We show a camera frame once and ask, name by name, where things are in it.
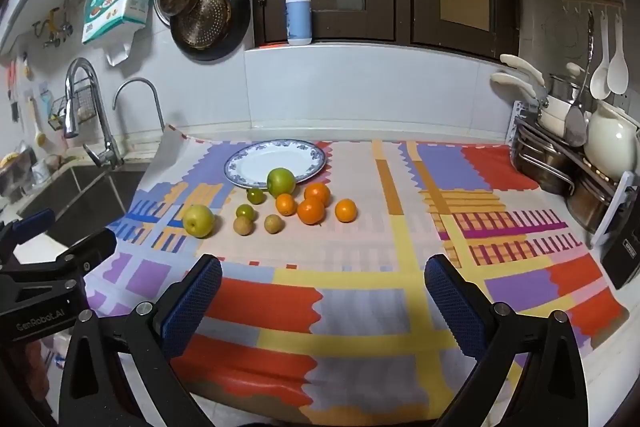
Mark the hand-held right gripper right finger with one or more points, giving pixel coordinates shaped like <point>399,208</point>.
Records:
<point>455,307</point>

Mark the metal spatula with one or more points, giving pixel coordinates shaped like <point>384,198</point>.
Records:
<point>576,127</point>

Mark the large steel pot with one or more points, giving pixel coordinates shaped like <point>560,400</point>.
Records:
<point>540,162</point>

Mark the white hanging spoon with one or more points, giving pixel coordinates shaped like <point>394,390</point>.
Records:
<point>600,77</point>

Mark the brown kiwi back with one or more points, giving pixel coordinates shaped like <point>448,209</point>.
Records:
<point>273,224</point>

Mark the metal pot rack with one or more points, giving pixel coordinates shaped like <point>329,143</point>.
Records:
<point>615,207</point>

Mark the blue patterned white plate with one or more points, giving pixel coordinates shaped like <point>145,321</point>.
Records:
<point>260,164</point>

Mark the blue white pump bottle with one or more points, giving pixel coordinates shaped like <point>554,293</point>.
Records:
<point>298,17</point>

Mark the brown longan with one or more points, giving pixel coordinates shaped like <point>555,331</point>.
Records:
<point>242,225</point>

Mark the black kitchen scale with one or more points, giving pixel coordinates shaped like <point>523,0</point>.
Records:
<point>622,259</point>

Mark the white rice paddle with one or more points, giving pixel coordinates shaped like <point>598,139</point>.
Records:
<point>618,72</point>

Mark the white ceramic kettle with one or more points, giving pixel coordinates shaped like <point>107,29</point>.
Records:
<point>610,142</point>

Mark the teal and white box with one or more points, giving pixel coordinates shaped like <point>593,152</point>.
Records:
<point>117,2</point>

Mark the copper-toned steel pot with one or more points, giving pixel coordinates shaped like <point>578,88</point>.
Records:
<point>590,202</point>

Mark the hanging metal kitchen tools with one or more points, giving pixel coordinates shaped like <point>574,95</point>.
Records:
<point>52,24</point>

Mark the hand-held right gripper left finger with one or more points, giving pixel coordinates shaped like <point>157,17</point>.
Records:
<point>192,307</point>

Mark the colourful patterned tablecloth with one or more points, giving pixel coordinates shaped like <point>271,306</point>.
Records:
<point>350,257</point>

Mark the orange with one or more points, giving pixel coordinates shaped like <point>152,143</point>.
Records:
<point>346,210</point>
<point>285,205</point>
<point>318,192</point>
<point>311,212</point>

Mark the tall chrome spring faucet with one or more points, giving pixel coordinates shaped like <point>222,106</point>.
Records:
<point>97,107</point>

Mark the chrome gooseneck faucet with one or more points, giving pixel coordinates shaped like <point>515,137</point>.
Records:
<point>140,82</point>

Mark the green apple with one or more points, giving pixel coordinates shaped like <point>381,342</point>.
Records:
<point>281,182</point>

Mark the dishes beside sink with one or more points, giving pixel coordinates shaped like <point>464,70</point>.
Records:
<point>25,172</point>

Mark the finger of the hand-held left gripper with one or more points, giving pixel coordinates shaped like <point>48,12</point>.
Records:
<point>35,221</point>
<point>95,247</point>

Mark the yellow-green apple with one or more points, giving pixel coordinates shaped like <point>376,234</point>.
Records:
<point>198,221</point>

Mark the hanging metal ladle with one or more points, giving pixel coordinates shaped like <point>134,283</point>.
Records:
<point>588,57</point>

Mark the small green tangerine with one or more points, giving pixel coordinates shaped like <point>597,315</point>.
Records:
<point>255,196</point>
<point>245,212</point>

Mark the white plastic bag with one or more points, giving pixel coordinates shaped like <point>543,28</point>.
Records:
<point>122,49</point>

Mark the golden perforated colander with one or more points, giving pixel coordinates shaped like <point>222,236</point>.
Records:
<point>205,19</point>

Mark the steel kitchen sink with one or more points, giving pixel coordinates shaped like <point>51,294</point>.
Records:
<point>85,197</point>

